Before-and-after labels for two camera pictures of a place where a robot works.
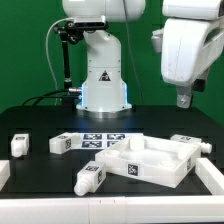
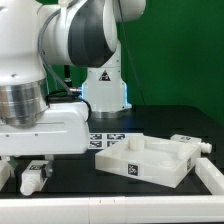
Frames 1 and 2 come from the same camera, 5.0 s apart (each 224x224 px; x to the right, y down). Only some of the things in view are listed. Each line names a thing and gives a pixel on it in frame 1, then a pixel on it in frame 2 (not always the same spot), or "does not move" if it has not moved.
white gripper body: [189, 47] to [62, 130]
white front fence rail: [192, 208] does not move
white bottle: [204, 146] does not move
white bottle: [90, 178] to [32, 179]
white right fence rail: [210, 175] does not move
